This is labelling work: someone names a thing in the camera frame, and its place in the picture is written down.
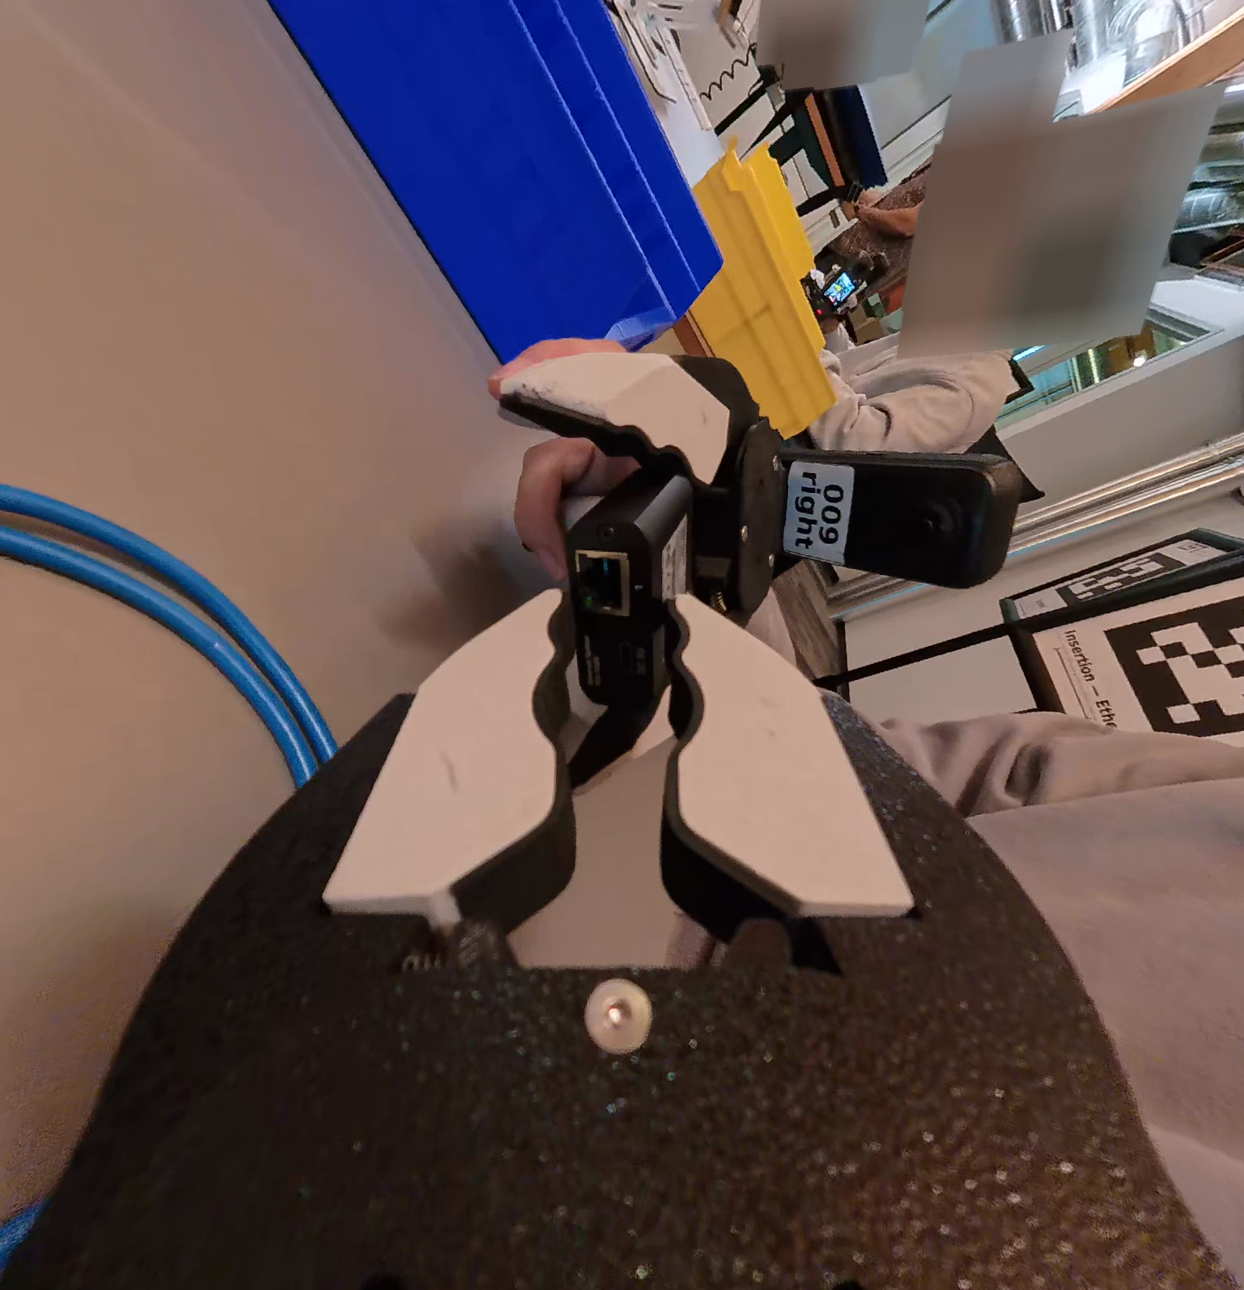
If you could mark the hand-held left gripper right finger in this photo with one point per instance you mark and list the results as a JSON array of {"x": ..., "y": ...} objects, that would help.
[{"x": 783, "y": 796}]

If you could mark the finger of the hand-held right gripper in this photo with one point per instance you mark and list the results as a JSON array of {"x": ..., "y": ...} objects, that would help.
[
  {"x": 643, "y": 736},
  {"x": 643, "y": 399}
]

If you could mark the silver air duct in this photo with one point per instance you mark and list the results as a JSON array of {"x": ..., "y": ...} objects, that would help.
[{"x": 1136, "y": 30}]

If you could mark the small framed marker sign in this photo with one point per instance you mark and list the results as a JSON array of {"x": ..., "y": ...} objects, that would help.
[{"x": 1116, "y": 579}]

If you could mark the yellow plastic bin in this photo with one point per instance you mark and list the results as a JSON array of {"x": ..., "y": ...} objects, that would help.
[{"x": 763, "y": 283}]

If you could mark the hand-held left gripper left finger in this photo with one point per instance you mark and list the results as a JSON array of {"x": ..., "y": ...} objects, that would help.
[{"x": 451, "y": 786}]

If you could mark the blue plastic bin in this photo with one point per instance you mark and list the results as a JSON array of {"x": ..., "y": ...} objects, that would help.
[{"x": 533, "y": 151}]

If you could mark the person's right hand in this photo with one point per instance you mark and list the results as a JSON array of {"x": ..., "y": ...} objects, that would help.
[{"x": 547, "y": 493}]

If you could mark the large framed marker sign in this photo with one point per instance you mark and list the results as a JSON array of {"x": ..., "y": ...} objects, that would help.
[{"x": 1208, "y": 655}]

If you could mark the black network splitter box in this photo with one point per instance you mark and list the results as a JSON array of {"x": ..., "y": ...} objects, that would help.
[{"x": 623, "y": 524}]

